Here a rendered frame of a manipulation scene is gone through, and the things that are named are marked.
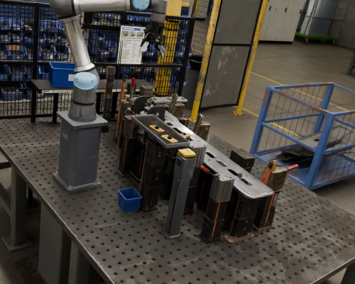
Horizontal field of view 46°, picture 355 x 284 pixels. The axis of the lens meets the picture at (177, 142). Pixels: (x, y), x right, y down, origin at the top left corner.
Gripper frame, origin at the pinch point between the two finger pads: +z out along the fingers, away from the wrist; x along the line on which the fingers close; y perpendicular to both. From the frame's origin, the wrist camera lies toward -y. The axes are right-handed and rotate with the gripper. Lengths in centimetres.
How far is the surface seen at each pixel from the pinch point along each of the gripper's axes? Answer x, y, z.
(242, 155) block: 41, 47, 41
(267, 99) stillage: 195, -94, 62
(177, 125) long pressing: 29, -4, 44
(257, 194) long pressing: 24, 80, 44
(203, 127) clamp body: 41, 7, 41
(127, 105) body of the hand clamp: 7, -33, 40
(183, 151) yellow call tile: -9, 60, 28
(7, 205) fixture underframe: -62, -57, 122
